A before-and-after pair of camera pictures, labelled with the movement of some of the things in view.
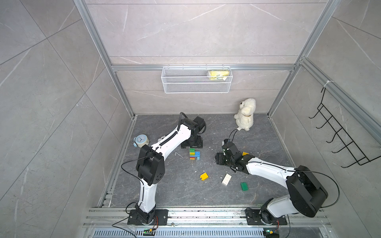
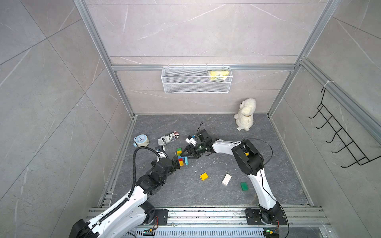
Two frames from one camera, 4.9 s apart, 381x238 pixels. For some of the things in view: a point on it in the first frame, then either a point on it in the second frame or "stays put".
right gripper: x=219 y=158 → x=189 y=148
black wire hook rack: x=360 y=157 stays put
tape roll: x=141 y=140 stays put
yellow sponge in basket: x=219 y=75 stays put
